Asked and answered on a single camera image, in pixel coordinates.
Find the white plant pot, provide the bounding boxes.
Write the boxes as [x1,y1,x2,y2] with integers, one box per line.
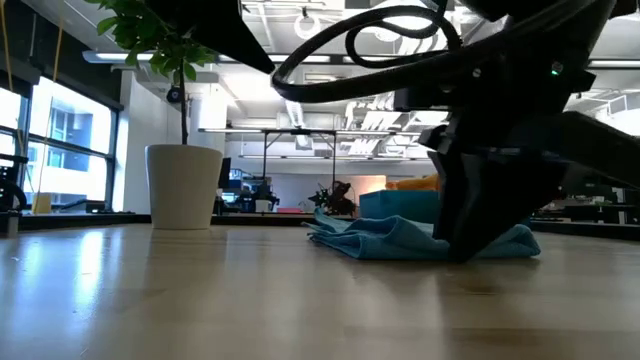
[144,143,226,232]

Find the teal microfiber towel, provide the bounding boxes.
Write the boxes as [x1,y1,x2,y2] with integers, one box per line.
[301,207,543,262]

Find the green leafy plant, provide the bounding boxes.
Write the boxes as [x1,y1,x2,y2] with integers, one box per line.
[84,0,221,147]

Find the orange microfiber towel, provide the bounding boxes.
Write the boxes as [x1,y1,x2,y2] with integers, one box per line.
[384,173,444,193]

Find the office window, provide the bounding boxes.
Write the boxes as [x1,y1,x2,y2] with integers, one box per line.
[0,74,122,214]

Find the long ceiling light bar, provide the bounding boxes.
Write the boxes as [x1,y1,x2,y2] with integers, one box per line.
[217,53,640,70]

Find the white ceiling ring light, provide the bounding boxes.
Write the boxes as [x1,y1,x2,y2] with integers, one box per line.
[293,11,323,42]

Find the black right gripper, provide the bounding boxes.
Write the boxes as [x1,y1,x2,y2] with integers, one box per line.
[393,27,640,264]

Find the blue plastic bin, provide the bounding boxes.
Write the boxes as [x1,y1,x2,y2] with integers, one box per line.
[357,189,443,224]

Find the black background stand frame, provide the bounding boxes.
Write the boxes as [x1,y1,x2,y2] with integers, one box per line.
[261,128,338,194]

